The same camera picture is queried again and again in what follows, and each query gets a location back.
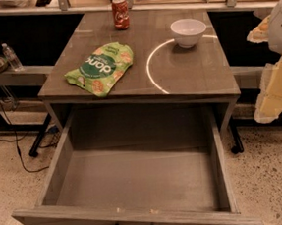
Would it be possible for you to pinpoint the grey top drawer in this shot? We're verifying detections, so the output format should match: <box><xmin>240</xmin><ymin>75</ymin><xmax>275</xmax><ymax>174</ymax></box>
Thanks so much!
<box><xmin>12</xmin><ymin>103</ymin><xmax>263</xmax><ymax>225</ymax></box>

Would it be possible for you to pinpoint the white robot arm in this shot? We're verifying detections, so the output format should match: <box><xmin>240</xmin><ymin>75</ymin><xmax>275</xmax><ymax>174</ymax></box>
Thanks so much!
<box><xmin>246</xmin><ymin>0</ymin><xmax>282</xmax><ymax>124</ymax></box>

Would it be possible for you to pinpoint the grey wooden drawer cabinet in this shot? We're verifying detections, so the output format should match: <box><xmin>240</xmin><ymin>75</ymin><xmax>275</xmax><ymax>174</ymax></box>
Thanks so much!
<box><xmin>39</xmin><ymin>9</ymin><xmax>240</xmax><ymax>133</ymax></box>

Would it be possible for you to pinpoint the white bowl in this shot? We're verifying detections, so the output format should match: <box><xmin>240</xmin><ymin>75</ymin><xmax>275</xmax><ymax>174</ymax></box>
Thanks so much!
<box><xmin>170</xmin><ymin>19</ymin><xmax>206</xmax><ymax>48</ymax></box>

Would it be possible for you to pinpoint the red soda can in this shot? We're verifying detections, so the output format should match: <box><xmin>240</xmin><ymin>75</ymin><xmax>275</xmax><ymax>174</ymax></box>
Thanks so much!
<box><xmin>112</xmin><ymin>0</ymin><xmax>130</xmax><ymax>30</ymax></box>

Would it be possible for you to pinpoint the green chip bag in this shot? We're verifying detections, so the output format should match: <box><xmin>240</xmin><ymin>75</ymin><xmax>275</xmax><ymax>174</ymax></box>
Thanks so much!
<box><xmin>65</xmin><ymin>42</ymin><xmax>134</xmax><ymax>97</ymax></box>

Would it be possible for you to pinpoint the left grey bench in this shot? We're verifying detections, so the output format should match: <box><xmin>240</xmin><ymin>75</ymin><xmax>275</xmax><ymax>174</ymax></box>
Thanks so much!
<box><xmin>0</xmin><ymin>66</ymin><xmax>53</xmax><ymax>157</ymax></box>

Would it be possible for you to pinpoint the clear plastic water bottle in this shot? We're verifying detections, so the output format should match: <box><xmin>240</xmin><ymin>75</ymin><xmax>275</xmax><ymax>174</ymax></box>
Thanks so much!
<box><xmin>2</xmin><ymin>43</ymin><xmax>24</xmax><ymax>72</ymax></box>

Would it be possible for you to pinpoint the black floor cable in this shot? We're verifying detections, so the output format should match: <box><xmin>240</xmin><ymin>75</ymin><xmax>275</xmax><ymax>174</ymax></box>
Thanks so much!
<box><xmin>0</xmin><ymin>59</ymin><xmax>63</xmax><ymax>176</ymax></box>

